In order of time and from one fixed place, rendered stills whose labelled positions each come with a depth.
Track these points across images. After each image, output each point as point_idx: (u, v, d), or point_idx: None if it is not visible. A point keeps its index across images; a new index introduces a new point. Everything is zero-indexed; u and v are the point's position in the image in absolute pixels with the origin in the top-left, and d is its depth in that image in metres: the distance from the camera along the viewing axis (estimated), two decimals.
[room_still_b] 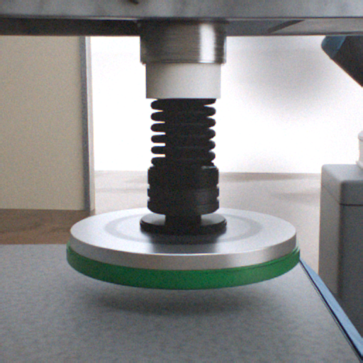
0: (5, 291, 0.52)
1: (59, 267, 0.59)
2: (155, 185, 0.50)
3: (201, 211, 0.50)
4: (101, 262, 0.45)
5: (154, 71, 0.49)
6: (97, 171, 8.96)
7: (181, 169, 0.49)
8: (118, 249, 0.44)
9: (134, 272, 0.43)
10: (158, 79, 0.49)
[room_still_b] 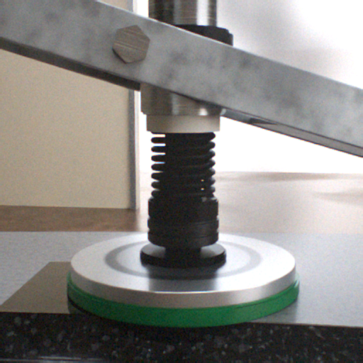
0: (310, 271, 0.58)
1: (325, 252, 0.65)
2: (155, 218, 0.51)
3: (201, 244, 0.50)
4: None
5: None
6: None
7: (181, 203, 0.50)
8: None
9: None
10: None
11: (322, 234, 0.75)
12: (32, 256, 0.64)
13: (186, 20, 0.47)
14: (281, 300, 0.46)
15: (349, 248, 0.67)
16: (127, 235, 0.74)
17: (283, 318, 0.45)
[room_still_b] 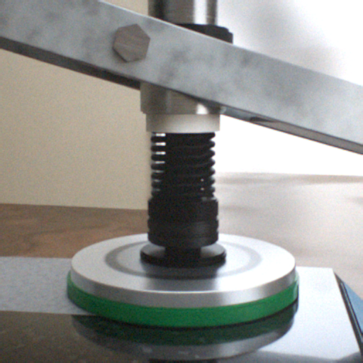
0: None
1: (59, 288, 0.52)
2: (155, 218, 0.51)
3: (201, 244, 0.50)
4: (255, 300, 0.45)
5: None
6: None
7: (181, 203, 0.50)
8: (267, 281, 0.46)
9: (284, 296, 0.47)
10: (158, 113, 0.49)
11: None
12: None
13: (186, 19, 0.47)
14: None
15: None
16: None
17: None
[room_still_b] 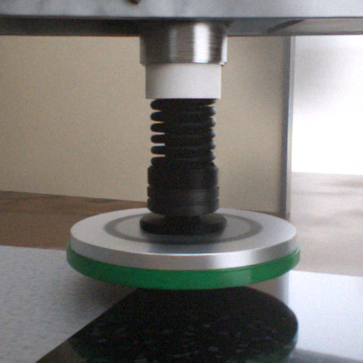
0: None
1: None
2: (155, 185, 0.50)
3: (201, 211, 0.50)
4: (296, 247, 0.50)
5: (154, 71, 0.49)
6: None
7: (181, 169, 0.49)
8: (294, 230, 0.51)
9: (298, 242, 0.53)
10: (158, 79, 0.49)
11: None
12: (100, 293, 0.51)
13: None
14: (70, 257, 0.48)
15: None
16: None
17: None
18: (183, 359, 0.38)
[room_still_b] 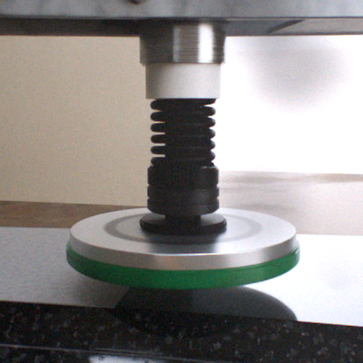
0: None
1: None
2: (155, 185, 0.50)
3: (201, 211, 0.50)
4: (85, 257, 0.46)
5: (154, 71, 0.49)
6: None
7: (181, 169, 0.49)
8: (98, 246, 0.45)
9: (109, 269, 0.44)
10: (158, 79, 0.49)
11: None
12: None
13: None
14: None
15: None
16: None
17: None
18: None
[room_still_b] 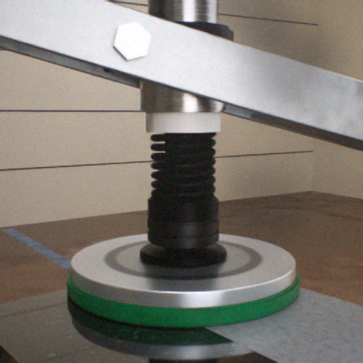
0: None
1: None
2: (155, 218, 0.51)
3: (201, 244, 0.50)
4: None
5: None
6: None
7: (181, 203, 0.50)
8: None
9: None
10: (158, 113, 0.49)
11: None
12: None
13: (186, 18, 0.47)
14: (243, 311, 0.44)
15: None
16: None
17: None
18: None
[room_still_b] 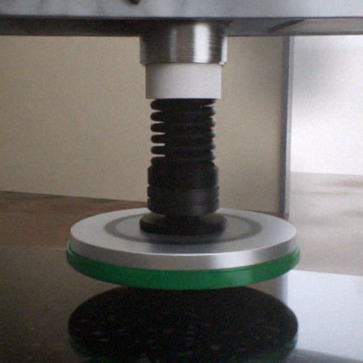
0: None
1: None
2: (155, 185, 0.50)
3: (201, 211, 0.50)
4: None
5: (154, 71, 0.49)
6: None
7: (181, 169, 0.49)
8: None
9: None
10: (158, 79, 0.49)
11: None
12: (101, 292, 0.51)
13: None
14: (222, 276, 0.43)
15: None
16: None
17: None
18: (185, 357, 0.38)
